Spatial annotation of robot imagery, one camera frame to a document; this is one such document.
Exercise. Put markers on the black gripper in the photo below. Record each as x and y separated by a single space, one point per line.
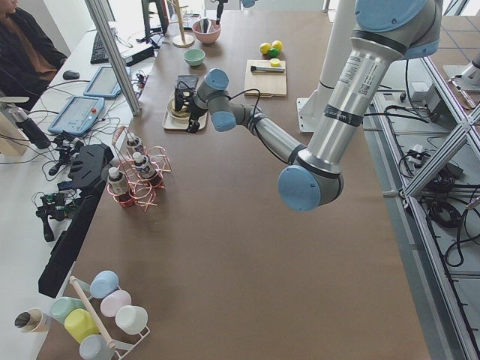
195 111
219 4

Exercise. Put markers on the white round plate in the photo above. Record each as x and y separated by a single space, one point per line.
177 119

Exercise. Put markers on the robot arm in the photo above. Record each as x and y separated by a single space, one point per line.
244 3
367 37

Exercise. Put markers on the cream rabbit tray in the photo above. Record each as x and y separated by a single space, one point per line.
171 124

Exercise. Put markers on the metal ice scoop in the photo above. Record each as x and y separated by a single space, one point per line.
205 26

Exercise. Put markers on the pink bowl with ice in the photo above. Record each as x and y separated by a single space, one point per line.
209 38

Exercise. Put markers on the grey folded cloth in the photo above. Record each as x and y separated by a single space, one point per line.
187 79

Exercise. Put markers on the wooden cup tree stand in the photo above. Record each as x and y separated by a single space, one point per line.
181 40

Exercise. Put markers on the green ceramic bowl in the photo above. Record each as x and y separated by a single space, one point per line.
194 57

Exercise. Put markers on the yellow lemon far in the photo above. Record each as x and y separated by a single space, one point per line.
264 48

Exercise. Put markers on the yellow lemon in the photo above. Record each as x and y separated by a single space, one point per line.
264 48
277 44

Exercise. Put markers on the tea bottle back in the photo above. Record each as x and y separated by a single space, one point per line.
134 144

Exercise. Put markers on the tea bottle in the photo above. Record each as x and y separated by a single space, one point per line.
120 187
134 144
147 171

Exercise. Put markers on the tea bottle front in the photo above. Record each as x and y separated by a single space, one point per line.
147 171

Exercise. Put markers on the yellow lemon near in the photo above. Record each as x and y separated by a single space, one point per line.
277 44

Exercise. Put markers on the green lime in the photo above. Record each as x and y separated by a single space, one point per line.
273 53

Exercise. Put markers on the steel muddler black tip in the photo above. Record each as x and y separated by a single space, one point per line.
256 69

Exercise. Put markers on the half lemon slice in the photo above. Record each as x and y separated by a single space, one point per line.
275 62

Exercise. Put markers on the wooden cutting board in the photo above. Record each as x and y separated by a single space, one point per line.
263 83

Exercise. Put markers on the blue teach pendant upper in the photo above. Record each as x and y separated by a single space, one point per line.
103 84

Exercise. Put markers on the blue teach pendant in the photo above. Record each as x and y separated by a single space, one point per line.
78 115
103 84

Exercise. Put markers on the blue teach pendant lower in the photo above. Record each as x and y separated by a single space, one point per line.
78 115

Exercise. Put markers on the black keyboard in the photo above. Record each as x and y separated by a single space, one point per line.
98 52

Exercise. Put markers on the black computer mouse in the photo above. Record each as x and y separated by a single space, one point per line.
70 75

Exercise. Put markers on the black thermos bottle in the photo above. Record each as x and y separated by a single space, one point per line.
35 135

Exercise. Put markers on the seated person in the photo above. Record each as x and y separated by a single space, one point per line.
29 58

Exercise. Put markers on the white cup rack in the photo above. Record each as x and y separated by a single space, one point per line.
102 317

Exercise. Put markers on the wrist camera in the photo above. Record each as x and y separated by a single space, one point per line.
183 92

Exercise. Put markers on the copper wire bottle rack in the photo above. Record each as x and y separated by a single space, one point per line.
142 192

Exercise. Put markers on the aluminium frame post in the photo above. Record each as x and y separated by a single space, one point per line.
99 17

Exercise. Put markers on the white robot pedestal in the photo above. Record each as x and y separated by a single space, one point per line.
322 97

